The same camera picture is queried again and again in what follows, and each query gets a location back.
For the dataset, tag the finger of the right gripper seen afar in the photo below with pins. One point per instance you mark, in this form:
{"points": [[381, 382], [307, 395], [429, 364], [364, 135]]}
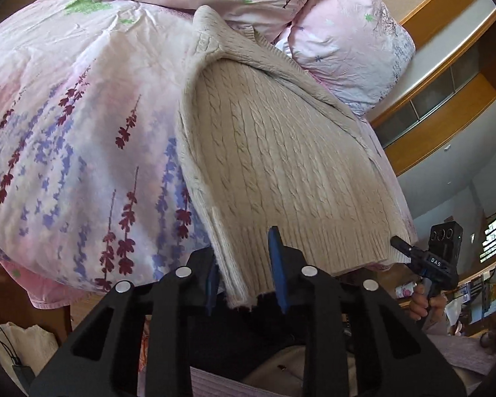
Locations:
{"points": [[402, 246]]}

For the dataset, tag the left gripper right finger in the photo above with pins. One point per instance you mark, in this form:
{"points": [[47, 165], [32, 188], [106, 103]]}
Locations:
{"points": [[393, 357]]}

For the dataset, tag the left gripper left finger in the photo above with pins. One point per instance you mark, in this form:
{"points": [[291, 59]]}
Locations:
{"points": [[102, 355]]}

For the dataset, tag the beige cable-knit sweater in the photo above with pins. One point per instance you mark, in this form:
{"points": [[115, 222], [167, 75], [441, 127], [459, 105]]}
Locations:
{"points": [[262, 145]]}

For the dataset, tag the person's right hand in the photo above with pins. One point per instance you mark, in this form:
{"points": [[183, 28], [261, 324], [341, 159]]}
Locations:
{"points": [[421, 307]]}

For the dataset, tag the white bag on floor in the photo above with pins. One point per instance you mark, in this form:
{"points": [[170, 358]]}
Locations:
{"points": [[34, 346]]}

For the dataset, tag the pink floral bed sheet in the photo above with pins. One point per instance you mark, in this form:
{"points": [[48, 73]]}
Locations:
{"points": [[91, 188]]}

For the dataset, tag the wooden glass-door wardrobe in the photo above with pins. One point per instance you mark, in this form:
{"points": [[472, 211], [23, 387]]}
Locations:
{"points": [[449, 84]]}

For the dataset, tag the right floral pink pillow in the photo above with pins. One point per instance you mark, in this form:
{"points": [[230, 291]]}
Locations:
{"points": [[354, 48]]}

